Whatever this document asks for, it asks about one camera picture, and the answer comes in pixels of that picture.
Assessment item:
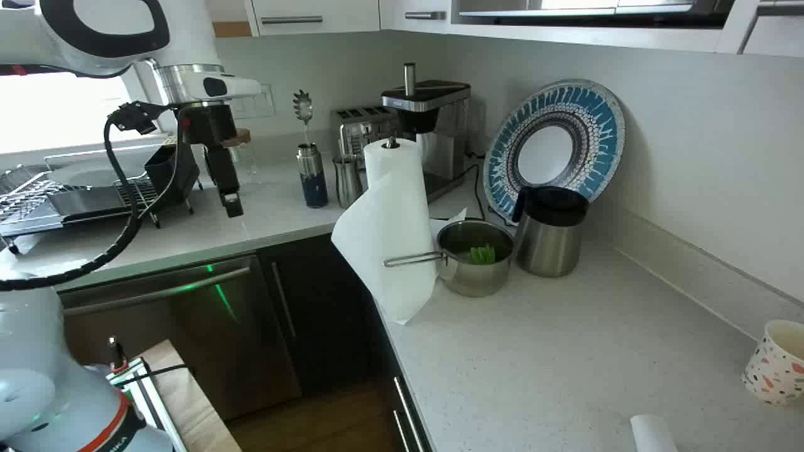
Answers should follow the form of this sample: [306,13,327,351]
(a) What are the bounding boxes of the steel canister black lid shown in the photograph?
[512,186,587,278]

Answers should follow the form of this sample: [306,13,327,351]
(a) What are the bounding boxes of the white object at bottom edge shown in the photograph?
[630,413,678,452]

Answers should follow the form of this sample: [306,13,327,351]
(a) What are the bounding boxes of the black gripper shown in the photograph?
[179,102,250,219]

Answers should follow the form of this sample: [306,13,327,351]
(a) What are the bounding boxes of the wooden board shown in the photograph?
[142,339,242,452]

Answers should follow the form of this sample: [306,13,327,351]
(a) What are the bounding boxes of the steel saucepan with greens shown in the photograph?
[385,221,516,297]

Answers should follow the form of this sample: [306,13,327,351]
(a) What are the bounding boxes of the black dish rack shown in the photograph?
[0,145,198,240]

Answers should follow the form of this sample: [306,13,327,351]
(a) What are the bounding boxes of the silver toaster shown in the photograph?
[332,106,399,208]

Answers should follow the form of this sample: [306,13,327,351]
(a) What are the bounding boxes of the dotted paper cup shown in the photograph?
[742,318,804,405]

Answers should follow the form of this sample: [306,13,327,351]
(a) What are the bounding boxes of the white upper cabinets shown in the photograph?
[204,0,804,57]

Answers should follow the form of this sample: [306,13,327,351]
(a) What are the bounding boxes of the blue white decorative plate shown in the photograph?
[480,78,625,225]

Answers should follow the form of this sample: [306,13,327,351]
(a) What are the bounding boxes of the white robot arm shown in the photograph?
[0,0,262,452]

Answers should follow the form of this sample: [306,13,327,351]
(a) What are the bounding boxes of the dark cabinet door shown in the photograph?
[258,235,371,396]

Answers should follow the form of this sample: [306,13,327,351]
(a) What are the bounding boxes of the black steel coffee machine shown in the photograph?
[382,62,470,200]

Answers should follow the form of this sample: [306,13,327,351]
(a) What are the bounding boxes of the stainless dishwasher door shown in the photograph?
[61,257,302,419]

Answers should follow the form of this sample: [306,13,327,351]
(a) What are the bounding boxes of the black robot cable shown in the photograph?
[0,97,189,294]

